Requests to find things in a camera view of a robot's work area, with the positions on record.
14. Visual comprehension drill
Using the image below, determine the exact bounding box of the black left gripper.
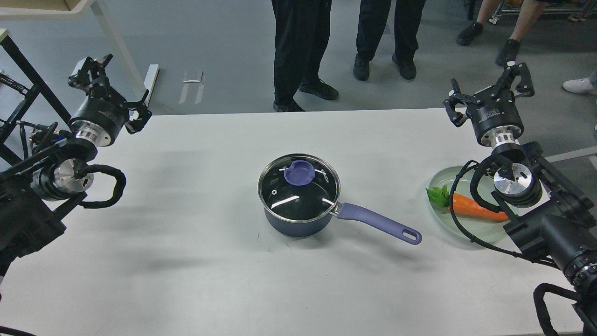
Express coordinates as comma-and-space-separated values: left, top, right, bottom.
68, 54, 152, 147

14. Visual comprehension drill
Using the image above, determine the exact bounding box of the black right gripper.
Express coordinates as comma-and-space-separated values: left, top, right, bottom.
443, 62, 535, 146

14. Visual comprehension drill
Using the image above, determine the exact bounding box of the glass lid with purple knob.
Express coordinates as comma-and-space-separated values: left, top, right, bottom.
257, 154, 340, 223

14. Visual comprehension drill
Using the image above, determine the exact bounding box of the blue saucepan with purple handle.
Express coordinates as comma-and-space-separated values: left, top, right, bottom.
258, 154, 423, 245

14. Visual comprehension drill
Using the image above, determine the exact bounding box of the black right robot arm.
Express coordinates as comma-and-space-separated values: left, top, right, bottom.
444, 61, 597, 336

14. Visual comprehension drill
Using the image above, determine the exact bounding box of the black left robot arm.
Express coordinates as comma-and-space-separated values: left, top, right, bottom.
0, 54, 152, 278

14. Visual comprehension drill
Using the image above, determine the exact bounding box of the white sneaker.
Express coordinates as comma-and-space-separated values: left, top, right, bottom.
562, 71, 597, 95

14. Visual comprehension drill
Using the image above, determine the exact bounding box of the person with bare legs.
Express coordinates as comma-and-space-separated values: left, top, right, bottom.
456, 0, 548, 67

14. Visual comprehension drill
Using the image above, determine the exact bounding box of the orange toy carrot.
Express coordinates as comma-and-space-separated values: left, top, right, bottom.
426, 185, 509, 223

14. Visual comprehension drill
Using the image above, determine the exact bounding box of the light green plate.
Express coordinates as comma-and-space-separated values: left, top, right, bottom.
428, 166, 508, 243

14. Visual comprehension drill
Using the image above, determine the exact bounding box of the white desk with leg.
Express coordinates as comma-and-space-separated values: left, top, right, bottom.
1, 0, 160, 104

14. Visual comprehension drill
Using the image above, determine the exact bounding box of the person in black trousers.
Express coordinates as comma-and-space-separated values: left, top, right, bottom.
271, 0, 339, 112
353, 0, 426, 81

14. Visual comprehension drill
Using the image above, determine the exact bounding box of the black metal frame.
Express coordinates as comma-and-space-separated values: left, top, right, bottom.
0, 28, 71, 165

